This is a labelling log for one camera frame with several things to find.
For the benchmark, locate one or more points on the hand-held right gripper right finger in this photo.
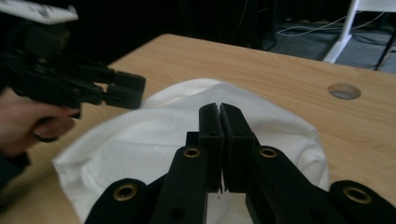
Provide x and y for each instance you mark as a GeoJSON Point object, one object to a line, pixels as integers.
{"type": "Point", "coordinates": [238, 146]}

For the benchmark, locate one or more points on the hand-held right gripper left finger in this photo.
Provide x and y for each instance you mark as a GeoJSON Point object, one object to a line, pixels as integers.
{"type": "Point", "coordinates": [211, 140]}

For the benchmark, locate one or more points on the white skirt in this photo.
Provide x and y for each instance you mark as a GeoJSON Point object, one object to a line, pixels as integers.
{"type": "Point", "coordinates": [174, 137]}

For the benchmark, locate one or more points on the black equipment tower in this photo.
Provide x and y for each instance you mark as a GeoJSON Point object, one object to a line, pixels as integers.
{"type": "Point", "coordinates": [260, 21]}

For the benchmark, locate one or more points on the white desk frame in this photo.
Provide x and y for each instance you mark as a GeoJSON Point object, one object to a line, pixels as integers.
{"type": "Point", "coordinates": [345, 31]}

